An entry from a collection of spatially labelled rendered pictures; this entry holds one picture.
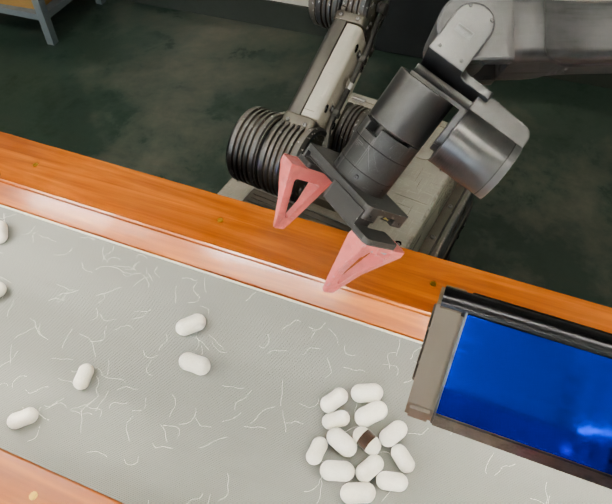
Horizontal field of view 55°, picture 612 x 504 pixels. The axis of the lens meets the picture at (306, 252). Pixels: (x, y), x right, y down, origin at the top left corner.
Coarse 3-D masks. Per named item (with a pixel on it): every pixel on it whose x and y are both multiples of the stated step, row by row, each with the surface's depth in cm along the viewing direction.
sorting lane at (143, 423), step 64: (0, 256) 80; (64, 256) 80; (128, 256) 80; (0, 320) 74; (64, 320) 74; (128, 320) 74; (256, 320) 74; (320, 320) 74; (0, 384) 68; (64, 384) 68; (128, 384) 68; (192, 384) 68; (256, 384) 68; (320, 384) 68; (384, 384) 68; (64, 448) 63; (128, 448) 63; (192, 448) 63; (256, 448) 63; (384, 448) 63; (448, 448) 63
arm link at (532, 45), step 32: (480, 0) 49; (512, 0) 49; (544, 0) 49; (512, 32) 49; (544, 32) 49; (576, 32) 49; (608, 32) 49; (480, 64) 51; (512, 64) 50; (544, 64) 50; (576, 64) 51; (608, 64) 51
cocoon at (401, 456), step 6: (396, 444) 62; (396, 450) 61; (402, 450) 61; (396, 456) 61; (402, 456) 61; (408, 456) 61; (396, 462) 61; (402, 462) 60; (408, 462) 60; (414, 462) 61; (402, 468) 60; (408, 468) 60
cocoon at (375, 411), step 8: (376, 400) 65; (360, 408) 64; (368, 408) 64; (376, 408) 64; (384, 408) 64; (360, 416) 63; (368, 416) 63; (376, 416) 63; (384, 416) 64; (360, 424) 63; (368, 424) 63
